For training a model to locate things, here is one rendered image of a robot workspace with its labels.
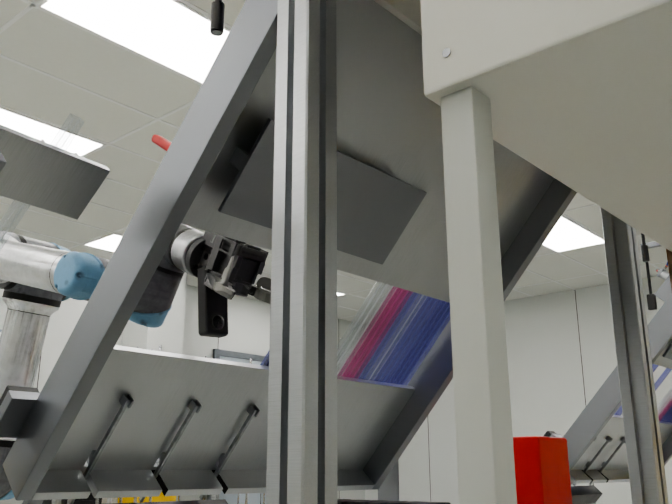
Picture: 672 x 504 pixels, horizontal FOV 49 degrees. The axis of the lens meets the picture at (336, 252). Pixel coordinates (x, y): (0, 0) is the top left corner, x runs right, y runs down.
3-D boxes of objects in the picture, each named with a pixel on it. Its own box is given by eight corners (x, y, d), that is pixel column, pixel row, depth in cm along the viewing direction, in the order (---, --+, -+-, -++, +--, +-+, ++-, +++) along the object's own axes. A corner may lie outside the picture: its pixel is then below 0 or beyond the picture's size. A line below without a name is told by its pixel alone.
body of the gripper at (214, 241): (237, 243, 116) (195, 224, 124) (218, 295, 117) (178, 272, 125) (272, 254, 122) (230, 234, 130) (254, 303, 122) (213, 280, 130)
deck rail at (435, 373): (371, 490, 138) (352, 466, 142) (378, 489, 139) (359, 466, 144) (593, 157, 123) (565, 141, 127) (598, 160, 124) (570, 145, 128)
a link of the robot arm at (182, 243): (164, 265, 128) (202, 274, 134) (178, 273, 125) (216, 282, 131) (179, 224, 128) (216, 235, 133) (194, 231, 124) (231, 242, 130)
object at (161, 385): (29, 477, 92) (22, 459, 94) (366, 475, 139) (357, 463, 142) (96, 353, 88) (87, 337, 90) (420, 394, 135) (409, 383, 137)
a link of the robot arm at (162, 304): (96, 307, 131) (119, 249, 131) (146, 317, 140) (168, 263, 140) (120, 323, 126) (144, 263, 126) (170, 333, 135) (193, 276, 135)
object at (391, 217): (174, 234, 82) (156, 212, 86) (483, 320, 130) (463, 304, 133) (324, -42, 75) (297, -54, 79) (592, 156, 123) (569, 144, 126)
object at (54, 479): (31, 500, 90) (15, 460, 95) (371, 490, 138) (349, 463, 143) (35, 493, 90) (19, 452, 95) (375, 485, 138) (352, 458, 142)
